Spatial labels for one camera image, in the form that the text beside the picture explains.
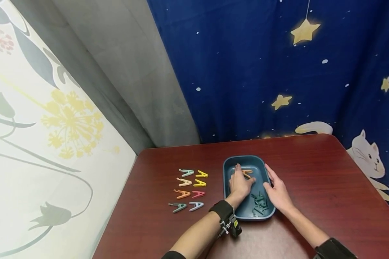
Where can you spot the person's left fingers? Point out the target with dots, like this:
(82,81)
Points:
(237,172)

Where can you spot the dark teal plastic tray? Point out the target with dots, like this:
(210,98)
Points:
(243,212)

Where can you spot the person's right hand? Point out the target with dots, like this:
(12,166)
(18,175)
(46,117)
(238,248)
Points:
(278,196)

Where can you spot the tangle of dark green pegs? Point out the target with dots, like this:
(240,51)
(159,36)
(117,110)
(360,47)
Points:
(258,208)

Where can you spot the black wrist band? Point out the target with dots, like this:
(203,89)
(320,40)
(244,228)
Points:
(334,250)
(225,216)

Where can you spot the person's right thumb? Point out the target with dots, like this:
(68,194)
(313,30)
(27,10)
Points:
(267,185)

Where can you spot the person's right fingers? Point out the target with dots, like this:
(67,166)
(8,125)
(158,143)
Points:
(272,174)

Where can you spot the person's left forearm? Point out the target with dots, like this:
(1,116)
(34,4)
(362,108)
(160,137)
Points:
(201,233)

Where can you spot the person's left hand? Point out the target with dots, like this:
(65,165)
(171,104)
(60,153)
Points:
(239,187)

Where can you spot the person's right forearm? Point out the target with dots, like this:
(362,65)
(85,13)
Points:
(306,226)

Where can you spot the person's left thumb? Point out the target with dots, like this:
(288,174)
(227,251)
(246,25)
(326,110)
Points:
(251,181)

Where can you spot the orange clothes peg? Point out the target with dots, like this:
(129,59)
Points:
(247,172)

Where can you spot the rows of coloured clothes pegs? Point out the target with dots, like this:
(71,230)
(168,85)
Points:
(183,194)

